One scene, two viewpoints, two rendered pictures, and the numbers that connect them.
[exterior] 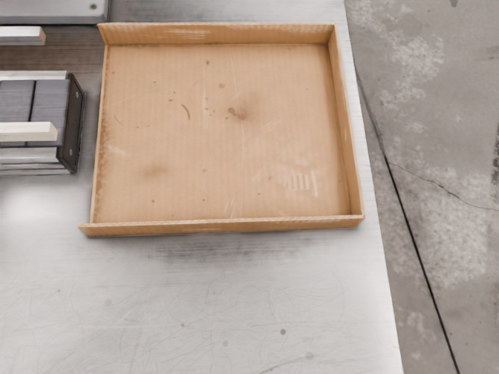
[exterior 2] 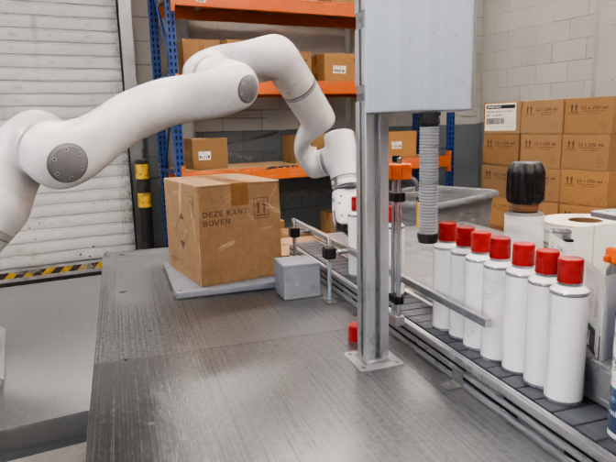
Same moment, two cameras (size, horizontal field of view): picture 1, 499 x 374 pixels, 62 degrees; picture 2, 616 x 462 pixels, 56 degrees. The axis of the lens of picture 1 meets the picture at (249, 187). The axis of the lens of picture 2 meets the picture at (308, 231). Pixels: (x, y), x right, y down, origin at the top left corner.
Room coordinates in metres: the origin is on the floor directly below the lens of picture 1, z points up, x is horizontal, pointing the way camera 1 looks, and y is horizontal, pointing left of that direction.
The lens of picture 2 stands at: (0.45, 2.10, 1.28)
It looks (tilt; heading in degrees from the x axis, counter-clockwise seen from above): 11 degrees down; 263
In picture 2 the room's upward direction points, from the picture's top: 1 degrees counter-clockwise
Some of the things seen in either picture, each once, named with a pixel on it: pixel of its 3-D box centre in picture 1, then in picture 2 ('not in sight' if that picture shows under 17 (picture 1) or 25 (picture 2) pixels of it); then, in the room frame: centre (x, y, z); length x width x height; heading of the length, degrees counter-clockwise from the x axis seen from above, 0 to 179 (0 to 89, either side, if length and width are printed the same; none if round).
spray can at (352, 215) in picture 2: not in sight; (357, 236); (0.13, 0.67, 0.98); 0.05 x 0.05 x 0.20
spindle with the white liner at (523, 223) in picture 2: not in sight; (523, 227); (-0.20, 0.90, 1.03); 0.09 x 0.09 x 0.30
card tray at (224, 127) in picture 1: (221, 122); (291, 240); (0.24, 0.04, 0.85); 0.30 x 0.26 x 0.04; 100
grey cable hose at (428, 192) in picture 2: not in sight; (428, 179); (0.13, 1.20, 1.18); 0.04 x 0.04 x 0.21
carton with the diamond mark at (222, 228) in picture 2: not in sight; (221, 225); (0.48, 0.41, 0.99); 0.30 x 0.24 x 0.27; 112
